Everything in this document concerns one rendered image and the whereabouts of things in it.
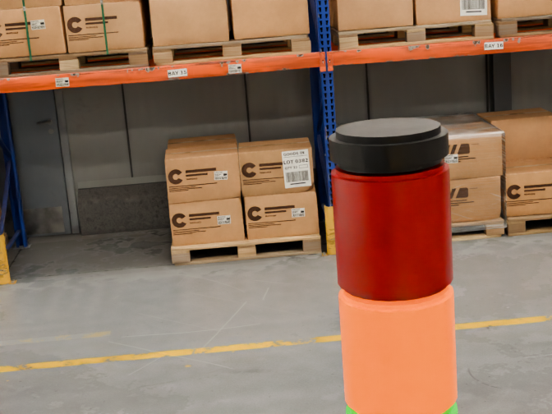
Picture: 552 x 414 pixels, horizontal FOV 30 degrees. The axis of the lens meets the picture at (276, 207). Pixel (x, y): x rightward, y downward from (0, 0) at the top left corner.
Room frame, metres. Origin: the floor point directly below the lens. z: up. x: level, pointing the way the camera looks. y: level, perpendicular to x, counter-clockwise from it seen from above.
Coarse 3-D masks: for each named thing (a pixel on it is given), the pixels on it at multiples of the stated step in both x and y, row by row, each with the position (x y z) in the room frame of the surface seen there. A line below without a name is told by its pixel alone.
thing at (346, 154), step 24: (384, 120) 0.44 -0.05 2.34; (408, 120) 0.44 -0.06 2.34; (432, 120) 0.43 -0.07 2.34; (336, 144) 0.41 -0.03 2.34; (360, 144) 0.41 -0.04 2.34; (384, 144) 0.40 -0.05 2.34; (408, 144) 0.40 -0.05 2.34; (432, 144) 0.41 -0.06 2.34; (360, 168) 0.41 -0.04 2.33; (384, 168) 0.40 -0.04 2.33; (408, 168) 0.40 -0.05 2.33
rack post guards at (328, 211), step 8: (328, 208) 7.85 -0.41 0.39; (328, 216) 7.86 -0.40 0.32; (328, 224) 7.86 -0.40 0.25; (328, 232) 7.86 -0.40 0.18; (0, 240) 7.75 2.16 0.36; (328, 240) 7.87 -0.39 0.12; (0, 248) 7.74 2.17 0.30; (328, 248) 7.87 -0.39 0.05; (0, 256) 7.74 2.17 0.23; (0, 264) 7.74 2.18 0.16; (0, 272) 7.74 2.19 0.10; (8, 272) 7.79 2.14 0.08; (0, 280) 7.74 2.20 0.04; (8, 280) 7.76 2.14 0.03; (16, 280) 7.82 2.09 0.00
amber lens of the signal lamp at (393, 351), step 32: (448, 288) 0.42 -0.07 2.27; (352, 320) 0.41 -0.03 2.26; (384, 320) 0.40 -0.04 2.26; (416, 320) 0.40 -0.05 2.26; (448, 320) 0.41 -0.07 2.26; (352, 352) 0.41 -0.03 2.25; (384, 352) 0.40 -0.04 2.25; (416, 352) 0.40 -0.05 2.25; (448, 352) 0.41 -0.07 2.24; (352, 384) 0.41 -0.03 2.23; (384, 384) 0.40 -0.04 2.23; (416, 384) 0.40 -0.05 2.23; (448, 384) 0.41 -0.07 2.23
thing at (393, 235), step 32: (352, 192) 0.41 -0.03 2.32; (384, 192) 0.40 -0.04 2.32; (416, 192) 0.40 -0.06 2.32; (448, 192) 0.42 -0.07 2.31; (352, 224) 0.41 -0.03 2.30; (384, 224) 0.40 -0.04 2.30; (416, 224) 0.40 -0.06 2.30; (448, 224) 0.41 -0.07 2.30; (352, 256) 0.41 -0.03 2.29; (384, 256) 0.40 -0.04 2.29; (416, 256) 0.40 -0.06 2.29; (448, 256) 0.41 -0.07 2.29; (352, 288) 0.41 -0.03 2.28; (384, 288) 0.40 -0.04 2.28; (416, 288) 0.40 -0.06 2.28
